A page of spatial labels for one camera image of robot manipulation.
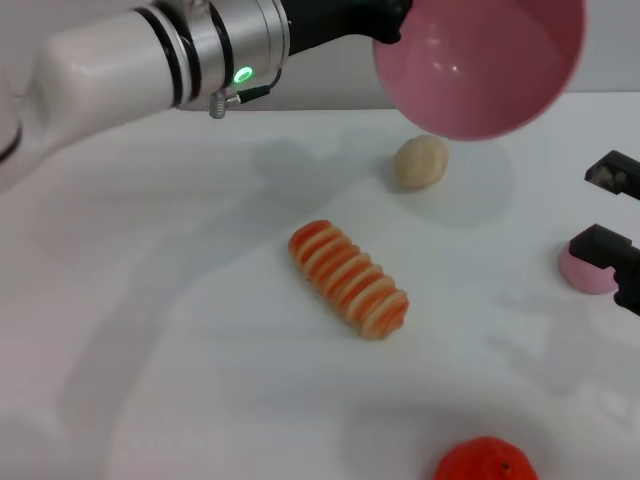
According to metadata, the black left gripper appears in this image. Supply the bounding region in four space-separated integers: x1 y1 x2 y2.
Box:
282 0 414 59

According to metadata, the pink plastic bowl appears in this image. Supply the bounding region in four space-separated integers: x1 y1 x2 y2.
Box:
372 0 587 141

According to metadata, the orange striped bread roll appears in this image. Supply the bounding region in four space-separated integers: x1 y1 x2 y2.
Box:
288 218 411 341

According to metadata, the pink round bun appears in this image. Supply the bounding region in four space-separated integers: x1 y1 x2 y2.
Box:
558 242 617 295

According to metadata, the beige round bun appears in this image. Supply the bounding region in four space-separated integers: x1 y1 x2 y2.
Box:
393 133 450 190

